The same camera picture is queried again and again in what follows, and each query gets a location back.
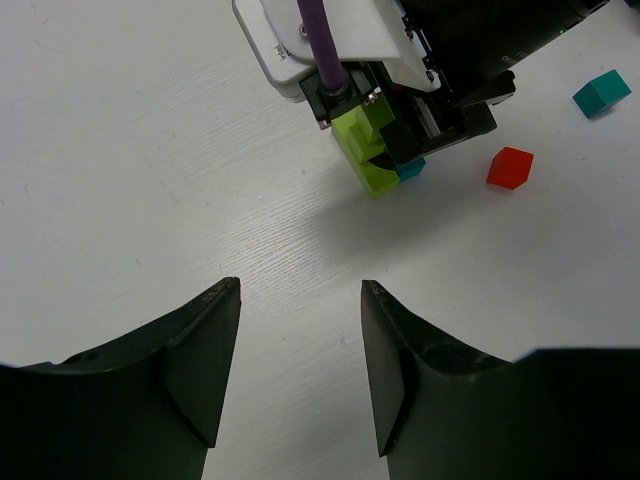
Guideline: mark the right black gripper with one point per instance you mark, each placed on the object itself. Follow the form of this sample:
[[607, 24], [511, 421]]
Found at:
[[461, 42]]

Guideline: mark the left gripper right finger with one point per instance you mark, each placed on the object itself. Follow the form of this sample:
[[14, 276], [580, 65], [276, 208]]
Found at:
[[443, 409]]

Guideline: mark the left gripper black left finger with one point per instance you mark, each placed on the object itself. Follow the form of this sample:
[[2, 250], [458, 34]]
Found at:
[[146, 405]]

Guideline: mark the green cube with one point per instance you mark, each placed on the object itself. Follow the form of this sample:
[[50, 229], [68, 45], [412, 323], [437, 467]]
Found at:
[[371, 117]]

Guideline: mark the red cube front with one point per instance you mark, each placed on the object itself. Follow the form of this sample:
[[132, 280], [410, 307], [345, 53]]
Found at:
[[510, 168]]

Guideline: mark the teal cube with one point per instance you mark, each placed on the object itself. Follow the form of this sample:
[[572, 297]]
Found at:
[[601, 94]]

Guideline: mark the teal arch block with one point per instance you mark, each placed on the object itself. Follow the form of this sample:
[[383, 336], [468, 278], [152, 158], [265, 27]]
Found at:
[[410, 169]]

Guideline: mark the green arch block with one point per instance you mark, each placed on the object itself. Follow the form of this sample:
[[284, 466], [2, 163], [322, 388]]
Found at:
[[375, 180]]

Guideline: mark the green rectangular block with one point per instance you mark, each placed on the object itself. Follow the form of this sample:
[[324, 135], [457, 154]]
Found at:
[[363, 148]]

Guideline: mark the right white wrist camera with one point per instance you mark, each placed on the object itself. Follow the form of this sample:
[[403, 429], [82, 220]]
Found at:
[[318, 51]]

